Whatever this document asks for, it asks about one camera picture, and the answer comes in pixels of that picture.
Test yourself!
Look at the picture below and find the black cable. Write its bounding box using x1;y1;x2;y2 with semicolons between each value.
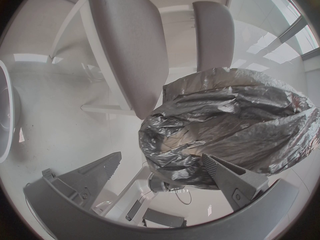
174;189;192;205

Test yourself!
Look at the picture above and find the white trash bin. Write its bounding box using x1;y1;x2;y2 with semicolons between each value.
0;60;22;163

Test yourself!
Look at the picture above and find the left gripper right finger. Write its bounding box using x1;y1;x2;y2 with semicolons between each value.
201;153;270;212

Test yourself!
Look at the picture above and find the black plastic bag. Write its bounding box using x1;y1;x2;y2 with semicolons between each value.
138;67;320;191

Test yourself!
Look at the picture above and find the window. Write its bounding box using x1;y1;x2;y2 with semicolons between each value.
278;0;320;57

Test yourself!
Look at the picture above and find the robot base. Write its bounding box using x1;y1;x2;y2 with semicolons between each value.
92;166;193;228

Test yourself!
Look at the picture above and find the grey padded white chair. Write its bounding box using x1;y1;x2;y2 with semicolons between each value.
49;0;169;120
190;1;235;72

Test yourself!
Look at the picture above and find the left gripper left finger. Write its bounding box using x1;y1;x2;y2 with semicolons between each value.
53;151;122;209

